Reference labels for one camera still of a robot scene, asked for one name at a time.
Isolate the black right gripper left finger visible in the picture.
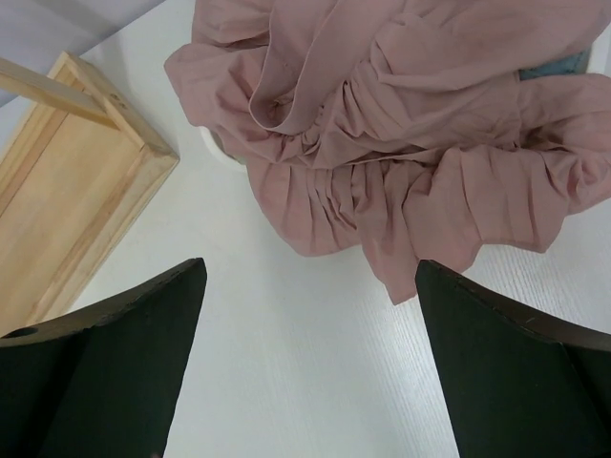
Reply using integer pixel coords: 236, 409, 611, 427
1, 259, 206, 457

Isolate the blue denim garment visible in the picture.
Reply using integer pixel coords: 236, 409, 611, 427
518, 48, 591, 81

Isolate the white laundry basket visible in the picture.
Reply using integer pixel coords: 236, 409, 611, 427
199, 127, 247, 173

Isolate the pink pleated skirt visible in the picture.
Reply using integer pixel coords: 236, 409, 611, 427
165, 1, 610, 303

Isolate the wooden clothes rack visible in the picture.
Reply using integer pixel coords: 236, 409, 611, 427
1, 53, 179, 334

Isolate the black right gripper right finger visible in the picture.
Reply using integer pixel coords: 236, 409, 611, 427
415, 260, 610, 457

